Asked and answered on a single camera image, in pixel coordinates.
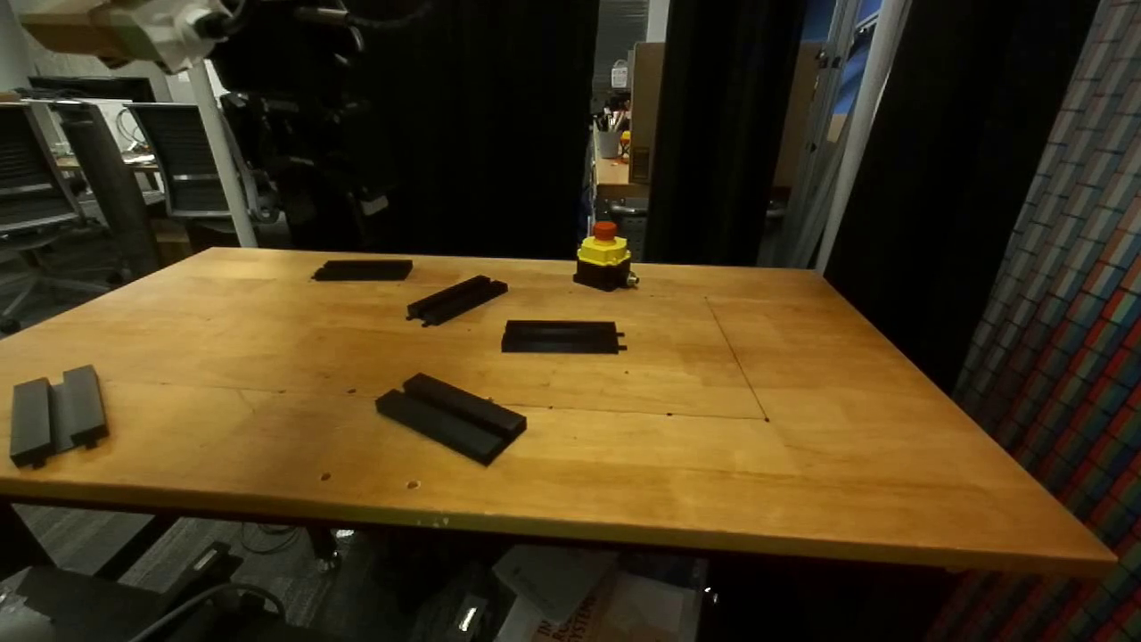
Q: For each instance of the yellow red emergency stop button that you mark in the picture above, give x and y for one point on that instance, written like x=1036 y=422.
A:
x=606 y=252

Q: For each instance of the black curtain beside patterned wall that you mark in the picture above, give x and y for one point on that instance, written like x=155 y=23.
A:
x=949 y=180

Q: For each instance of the light metal pole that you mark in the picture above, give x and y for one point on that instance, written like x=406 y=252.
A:
x=228 y=164

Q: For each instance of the black chair under table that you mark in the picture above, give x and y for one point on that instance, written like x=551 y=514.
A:
x=109 y=601

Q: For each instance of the narrow black curtain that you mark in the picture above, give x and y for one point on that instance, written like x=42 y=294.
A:
x=724 y=145

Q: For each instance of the grey metal shelf rack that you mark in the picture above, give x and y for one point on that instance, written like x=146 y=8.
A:
x=72 y=180

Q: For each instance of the brown cardboard box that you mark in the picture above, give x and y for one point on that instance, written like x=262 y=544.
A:
x=648 y=110

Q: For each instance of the black grooved rail piece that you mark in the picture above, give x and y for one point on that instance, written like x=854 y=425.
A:
x=559 y=335
x=458 y=422
x=458 y=296

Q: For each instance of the white door frame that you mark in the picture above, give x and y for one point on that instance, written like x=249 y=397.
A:
x=858 y=130

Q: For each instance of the white sheets under table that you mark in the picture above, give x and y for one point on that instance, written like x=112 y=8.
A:
x=594 y=594

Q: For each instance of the grey grooved rail piece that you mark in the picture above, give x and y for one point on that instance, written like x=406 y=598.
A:
x=35 y=422
x=80 y=409

